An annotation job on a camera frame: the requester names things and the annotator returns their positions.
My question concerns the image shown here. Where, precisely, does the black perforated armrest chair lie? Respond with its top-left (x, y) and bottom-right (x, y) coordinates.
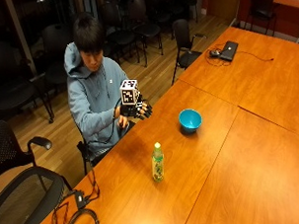
top-left (0, 117), bottom-right (55, 182)

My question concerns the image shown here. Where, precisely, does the black chair with armrests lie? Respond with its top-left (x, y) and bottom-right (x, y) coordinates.
top-left (168, 17), bottom-right (210, 87)

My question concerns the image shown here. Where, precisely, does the person's black chair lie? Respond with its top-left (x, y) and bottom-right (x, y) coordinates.
top-left (74, 119), bottom-right (139, 177)

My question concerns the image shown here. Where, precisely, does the blue bowl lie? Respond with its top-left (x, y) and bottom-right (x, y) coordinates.
top-left (177, 108), bottom-right (203, 133)

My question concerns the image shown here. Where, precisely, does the green bottle with yellow cap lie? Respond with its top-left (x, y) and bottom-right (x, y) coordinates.
top-left (151, 141), bottom-right (166, 183)

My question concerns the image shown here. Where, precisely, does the thin black laptop cable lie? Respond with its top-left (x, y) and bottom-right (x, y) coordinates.
top-left (203, 41), bottom-right (275, 69)

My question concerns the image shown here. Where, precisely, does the black mesh office chair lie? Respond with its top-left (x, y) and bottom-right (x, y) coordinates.
top-left (0, 164), bottom-right (74, 224)

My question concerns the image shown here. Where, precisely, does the black laptop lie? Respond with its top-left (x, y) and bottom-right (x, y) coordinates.
top-left (217, 39), bottom-right (241, 62)

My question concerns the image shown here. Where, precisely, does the the person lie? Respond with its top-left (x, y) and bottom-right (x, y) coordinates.
top-left (61, 10), bottom-right (137, 163)

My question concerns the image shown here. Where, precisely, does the small black hub box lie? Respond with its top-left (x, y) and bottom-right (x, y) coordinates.
top-left (73, 189), bottom-right (87, 210)

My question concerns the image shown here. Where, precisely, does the white marker cube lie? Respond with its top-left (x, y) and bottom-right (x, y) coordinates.
top-left (118, 79), bottom-right (139, 107)

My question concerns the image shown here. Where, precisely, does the black glove cable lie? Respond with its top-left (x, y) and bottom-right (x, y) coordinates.
top-left (85, 97), bottom-right (125, 146)

